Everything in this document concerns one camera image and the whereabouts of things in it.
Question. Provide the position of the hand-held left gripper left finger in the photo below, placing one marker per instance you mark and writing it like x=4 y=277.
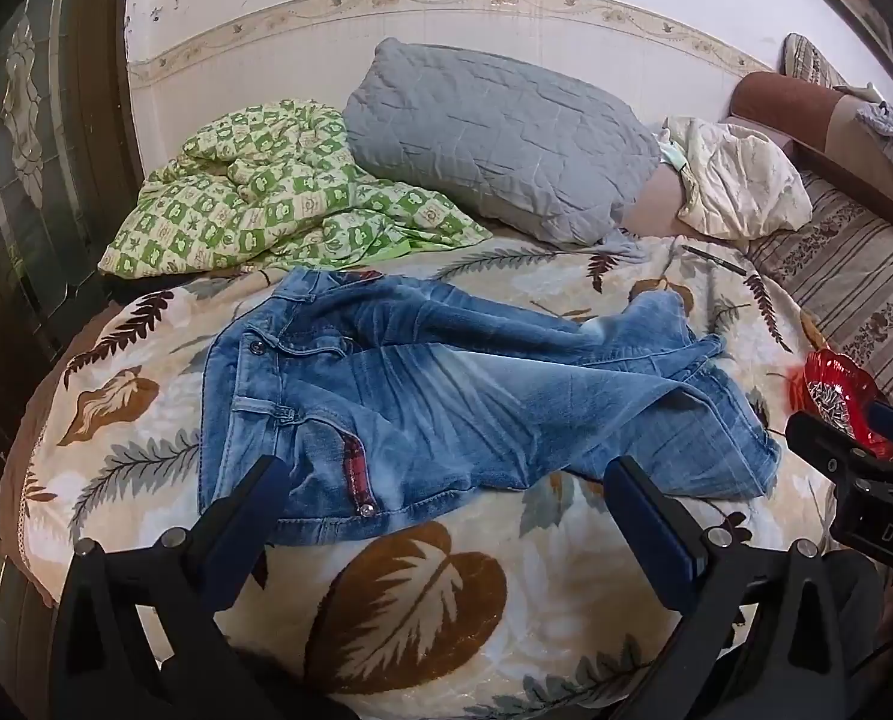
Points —
x=270 y=499

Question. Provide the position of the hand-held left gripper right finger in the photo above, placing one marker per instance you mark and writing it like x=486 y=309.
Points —
x=641 y=517

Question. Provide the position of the blue denim pants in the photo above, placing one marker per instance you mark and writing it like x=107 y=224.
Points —
x=431 y=405

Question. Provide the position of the red glass dish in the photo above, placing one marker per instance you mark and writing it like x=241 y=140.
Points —
x=840 y=397

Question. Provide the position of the leaf print blanket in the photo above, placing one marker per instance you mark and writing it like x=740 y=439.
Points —
x=154 y=420

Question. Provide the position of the dark pen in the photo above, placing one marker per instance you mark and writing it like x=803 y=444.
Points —
x=713 y=259

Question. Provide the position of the cream crumpled cloth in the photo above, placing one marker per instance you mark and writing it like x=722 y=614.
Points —
x=739 y=180

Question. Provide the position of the pink pillow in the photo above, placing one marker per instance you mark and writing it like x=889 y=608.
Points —
x=656 y=202

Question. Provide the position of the green checkered quilt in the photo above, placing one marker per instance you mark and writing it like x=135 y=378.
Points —
x=266 y=187

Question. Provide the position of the patterned cushion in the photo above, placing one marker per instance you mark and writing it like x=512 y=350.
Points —
x=814 y=60

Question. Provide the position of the dark glass panel door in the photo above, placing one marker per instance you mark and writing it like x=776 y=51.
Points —
x=41 y=165

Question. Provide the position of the grey quilted pillow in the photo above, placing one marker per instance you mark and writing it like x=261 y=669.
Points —
x=491 y=135

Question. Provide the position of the dark framed picture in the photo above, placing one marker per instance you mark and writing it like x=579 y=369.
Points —
x=859 y=0

